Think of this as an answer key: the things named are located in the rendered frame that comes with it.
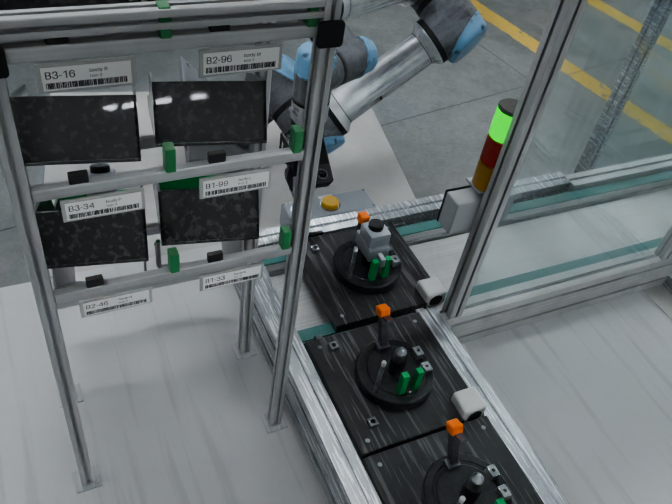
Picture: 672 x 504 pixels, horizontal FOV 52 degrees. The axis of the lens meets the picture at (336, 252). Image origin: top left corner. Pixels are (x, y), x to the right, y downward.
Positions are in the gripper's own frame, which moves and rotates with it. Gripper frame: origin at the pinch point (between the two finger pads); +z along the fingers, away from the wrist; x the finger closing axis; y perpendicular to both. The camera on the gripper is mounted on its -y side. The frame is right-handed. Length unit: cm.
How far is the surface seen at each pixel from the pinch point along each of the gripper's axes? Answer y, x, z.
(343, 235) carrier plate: -11.1, -5.2, 1.6
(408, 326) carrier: -37.7, -6.7, 1.5
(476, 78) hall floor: 181, -195, 99
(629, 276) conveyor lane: -38, -65, 6
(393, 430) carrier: -57, 6, 2
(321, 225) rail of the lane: -5.4, -2.7, 3.1
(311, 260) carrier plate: -16.1, 4.3, 1.5
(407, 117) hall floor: 153, -133, 99
